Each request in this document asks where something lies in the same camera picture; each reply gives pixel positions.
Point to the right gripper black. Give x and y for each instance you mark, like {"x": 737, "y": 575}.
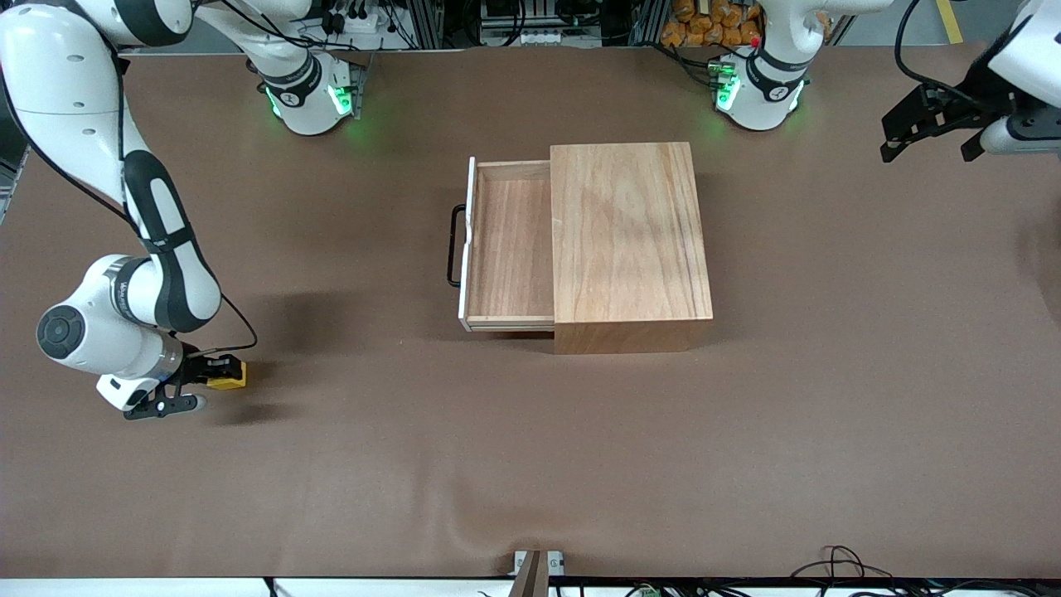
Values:
{"x": 196, "y": 367}

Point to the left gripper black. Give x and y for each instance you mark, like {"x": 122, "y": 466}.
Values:
{"x": 976, "y": 100}

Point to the yellow wooden block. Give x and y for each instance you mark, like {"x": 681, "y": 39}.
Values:
{"x": 232, "y": 384}

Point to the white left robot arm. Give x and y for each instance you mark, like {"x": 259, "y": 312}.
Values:
{"x": 758, "y": 91}

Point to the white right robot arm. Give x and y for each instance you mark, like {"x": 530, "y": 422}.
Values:
{"x": 99, "y": 332}

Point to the wooden drawer cabinet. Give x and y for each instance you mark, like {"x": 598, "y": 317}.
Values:
{"x": 630, "y": 240}

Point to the yellow floor tape strip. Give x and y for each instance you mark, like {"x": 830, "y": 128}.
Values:
{"x": 951, "y": 21}

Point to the orange bags pile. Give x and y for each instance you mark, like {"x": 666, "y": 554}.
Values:
{"x": 704, "y": 25}

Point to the brown table cover sheet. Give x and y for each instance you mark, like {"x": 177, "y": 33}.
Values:
{"x": 530, "y": 456}

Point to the white power strip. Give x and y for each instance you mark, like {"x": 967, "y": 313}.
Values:
{"x": 356, "y": 21}

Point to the aluminium rack frame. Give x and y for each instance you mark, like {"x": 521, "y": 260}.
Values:
{"x": 431, "y": 25}

